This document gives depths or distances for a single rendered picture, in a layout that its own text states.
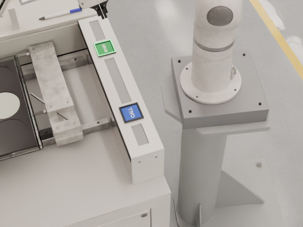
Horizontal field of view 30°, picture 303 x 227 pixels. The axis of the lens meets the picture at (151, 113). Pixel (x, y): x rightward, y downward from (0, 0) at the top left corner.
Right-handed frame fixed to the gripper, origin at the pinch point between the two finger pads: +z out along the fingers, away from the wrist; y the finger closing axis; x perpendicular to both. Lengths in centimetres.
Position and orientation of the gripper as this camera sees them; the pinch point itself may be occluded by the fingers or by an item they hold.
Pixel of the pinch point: (101, 10)
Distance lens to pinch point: 162.9
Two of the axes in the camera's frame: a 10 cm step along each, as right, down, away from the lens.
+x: -3.3, -7.6, 5.7
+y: 9.2, -3.9, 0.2
